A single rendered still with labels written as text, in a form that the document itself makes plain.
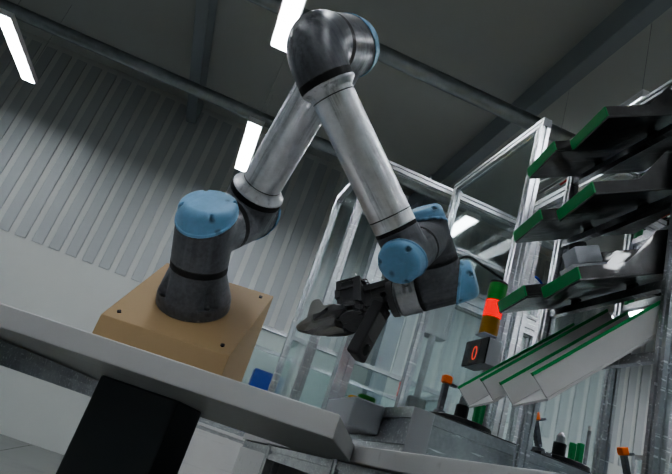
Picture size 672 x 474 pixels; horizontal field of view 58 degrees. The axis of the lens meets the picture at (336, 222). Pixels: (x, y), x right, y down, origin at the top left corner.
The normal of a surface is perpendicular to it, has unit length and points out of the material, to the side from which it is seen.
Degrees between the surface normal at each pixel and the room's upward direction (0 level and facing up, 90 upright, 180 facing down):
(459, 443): 90
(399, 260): 132
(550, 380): 90
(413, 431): 90
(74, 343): 90
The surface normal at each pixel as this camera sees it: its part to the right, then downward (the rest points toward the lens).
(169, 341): -0.01, -0.40
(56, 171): 0.26, -0.30
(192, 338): 0.21, -0.91
